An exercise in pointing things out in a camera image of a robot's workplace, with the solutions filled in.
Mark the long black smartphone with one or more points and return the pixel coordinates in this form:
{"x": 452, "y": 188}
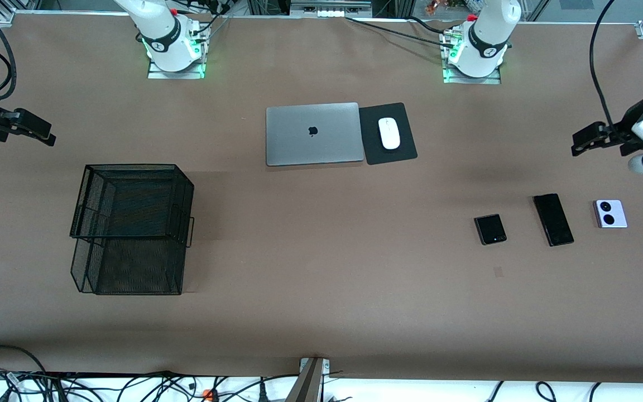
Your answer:
{"x": 553, "y": 220}

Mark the white lavender flip phone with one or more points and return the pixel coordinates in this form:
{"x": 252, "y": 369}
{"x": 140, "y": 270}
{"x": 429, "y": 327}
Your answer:
{"x": 618, "y": 215}

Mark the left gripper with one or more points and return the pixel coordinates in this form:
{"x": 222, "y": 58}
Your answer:
{"x": 622, "y": 135}

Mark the silver closed laptop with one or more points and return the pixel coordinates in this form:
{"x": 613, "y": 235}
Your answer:
{"x": 299, "y": 145}

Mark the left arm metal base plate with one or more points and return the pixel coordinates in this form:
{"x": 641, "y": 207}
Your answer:
{"x": 472, "y": 80}

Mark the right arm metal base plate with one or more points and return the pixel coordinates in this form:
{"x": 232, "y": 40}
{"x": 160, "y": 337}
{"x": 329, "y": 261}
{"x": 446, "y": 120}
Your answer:
{"x": 176, "y": 75}

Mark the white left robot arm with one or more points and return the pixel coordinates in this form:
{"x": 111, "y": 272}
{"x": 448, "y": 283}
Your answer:
{"x": 486, "y": 50}

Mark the grey metal frame bracket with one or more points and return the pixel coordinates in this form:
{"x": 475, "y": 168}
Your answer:
{"x": 330, "y": 6}

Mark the white computer mouse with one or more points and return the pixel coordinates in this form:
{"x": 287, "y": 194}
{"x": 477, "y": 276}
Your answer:
{"x": 389, "y": 134}

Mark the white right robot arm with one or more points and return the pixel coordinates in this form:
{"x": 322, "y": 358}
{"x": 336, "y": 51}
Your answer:
{"x": 165, "y": 44}

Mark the grey metal camera post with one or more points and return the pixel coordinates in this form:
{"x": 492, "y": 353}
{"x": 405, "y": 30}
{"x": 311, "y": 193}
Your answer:
{"x": 307, "y": 382}

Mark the small black flip phone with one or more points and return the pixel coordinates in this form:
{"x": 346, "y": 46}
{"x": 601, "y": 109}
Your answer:
{"x": 490, "y": 230}

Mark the black mouse pad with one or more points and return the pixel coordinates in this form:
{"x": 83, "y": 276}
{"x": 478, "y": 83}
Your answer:
{"x": 402, "y": 151}

